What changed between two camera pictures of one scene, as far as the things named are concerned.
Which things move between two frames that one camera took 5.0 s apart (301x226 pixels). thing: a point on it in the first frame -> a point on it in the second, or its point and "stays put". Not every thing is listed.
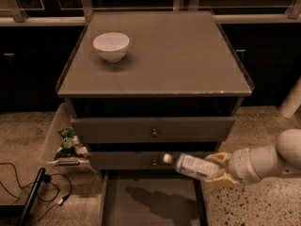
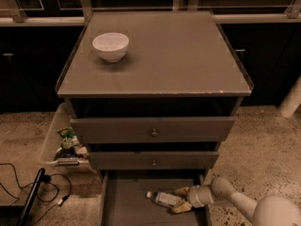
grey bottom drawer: x=153 y=198 stays put
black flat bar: x=24 y=214 stays put
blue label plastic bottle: x=191 y=165 -> x=164 y=199
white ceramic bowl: x=113 y=46 stays put
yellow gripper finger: x=222 y=157 -> x=182 y=191
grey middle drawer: x=128 y=161 stays put
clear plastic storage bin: x=62 y=146 stays put
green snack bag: x=67 y=133 stays put
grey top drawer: x=152 y=130 stays put
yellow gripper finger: x=223 y=181 -> x=185 y=206
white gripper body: x=239 y=165 -> x=195 y=196
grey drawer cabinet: x=147 y=84 stays put
